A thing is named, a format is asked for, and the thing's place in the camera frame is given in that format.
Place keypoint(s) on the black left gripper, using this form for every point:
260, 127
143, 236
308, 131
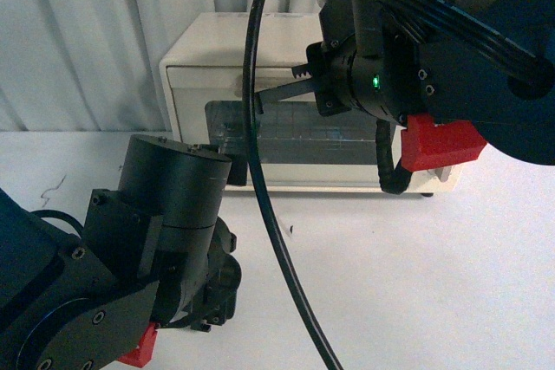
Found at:
215, 302

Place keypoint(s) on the toaster oven glass door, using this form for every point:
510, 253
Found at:
299, 148

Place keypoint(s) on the red camera mount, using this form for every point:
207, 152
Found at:
427, 145
142, 354

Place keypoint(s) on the white pleated backdrop curtain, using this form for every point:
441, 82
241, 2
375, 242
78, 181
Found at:
91, 65

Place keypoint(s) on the red left camera mount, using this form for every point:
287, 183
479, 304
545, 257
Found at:
142, 354

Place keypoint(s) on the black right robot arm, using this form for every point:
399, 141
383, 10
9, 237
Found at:
453, 82

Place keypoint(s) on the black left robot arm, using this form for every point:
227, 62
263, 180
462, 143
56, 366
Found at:
150, 255

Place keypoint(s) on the red right camera mount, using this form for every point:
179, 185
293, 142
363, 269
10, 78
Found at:
427, 145

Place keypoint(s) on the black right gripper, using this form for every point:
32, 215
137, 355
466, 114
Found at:
374, 85

